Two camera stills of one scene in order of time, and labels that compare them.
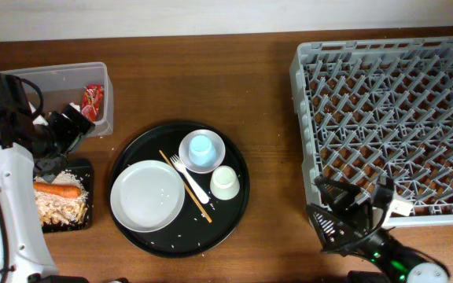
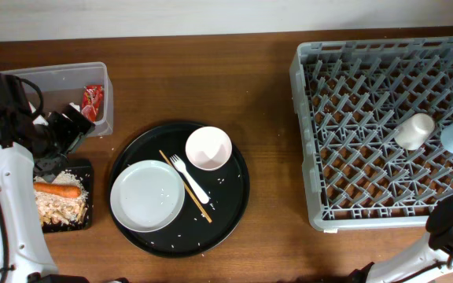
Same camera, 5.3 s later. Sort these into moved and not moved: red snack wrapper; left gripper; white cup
Moved: white cup
Not moved: left gripper; red snack wrapper
